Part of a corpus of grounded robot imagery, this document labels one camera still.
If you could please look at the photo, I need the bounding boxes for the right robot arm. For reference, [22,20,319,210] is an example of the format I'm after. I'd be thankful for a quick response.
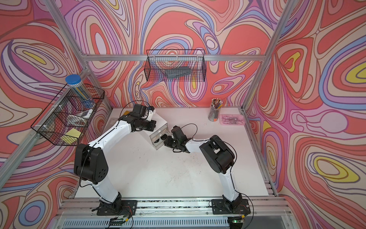
[164,135,243,213]

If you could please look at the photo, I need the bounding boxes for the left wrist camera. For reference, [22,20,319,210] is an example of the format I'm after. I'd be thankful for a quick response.
[132,104,155,121]

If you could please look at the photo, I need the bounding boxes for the black wire basket back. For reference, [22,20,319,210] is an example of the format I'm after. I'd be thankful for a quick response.
[144,49,207,83]

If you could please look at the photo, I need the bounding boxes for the black wire basket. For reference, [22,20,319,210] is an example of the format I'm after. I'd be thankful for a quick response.
[31,84,105,146]
[144,49,207,83]

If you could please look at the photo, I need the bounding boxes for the white drawer cabinet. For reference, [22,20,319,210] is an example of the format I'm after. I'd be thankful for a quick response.
[141,114,170,148]

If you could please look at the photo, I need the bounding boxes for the pink transparent pencil case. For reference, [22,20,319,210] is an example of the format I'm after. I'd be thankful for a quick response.
[219,114,246,126]

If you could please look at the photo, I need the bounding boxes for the blue lid pencil jar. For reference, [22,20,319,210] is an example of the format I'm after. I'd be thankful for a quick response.
[65,74,95,109]

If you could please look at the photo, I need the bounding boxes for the white item in left basket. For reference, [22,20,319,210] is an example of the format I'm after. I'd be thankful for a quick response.
[76,109,93,119]

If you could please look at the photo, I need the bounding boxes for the black wire basket left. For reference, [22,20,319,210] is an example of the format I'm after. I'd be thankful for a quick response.
[31,84,105,146]

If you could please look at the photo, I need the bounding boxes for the yellow sticky notes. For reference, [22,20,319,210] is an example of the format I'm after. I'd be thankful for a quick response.
[61,128,81,145]

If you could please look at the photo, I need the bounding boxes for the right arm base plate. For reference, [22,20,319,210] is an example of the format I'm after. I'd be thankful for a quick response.
[209,199,251,216]

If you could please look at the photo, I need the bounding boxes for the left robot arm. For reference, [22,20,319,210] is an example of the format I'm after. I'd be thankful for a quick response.
[74,115,156,215]

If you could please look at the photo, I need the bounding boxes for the clear bottom drawer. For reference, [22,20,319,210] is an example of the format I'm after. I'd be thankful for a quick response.
[151,131,172,150]

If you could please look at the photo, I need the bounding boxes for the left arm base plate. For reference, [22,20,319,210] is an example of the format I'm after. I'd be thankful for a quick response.
[97,200,138,216]

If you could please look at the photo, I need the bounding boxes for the mesh pen holder cup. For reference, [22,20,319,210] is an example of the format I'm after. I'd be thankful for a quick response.
[208,98,223,122]

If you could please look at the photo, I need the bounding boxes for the dark object in back basket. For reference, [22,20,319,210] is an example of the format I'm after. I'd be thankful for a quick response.
[165,66,192,79]

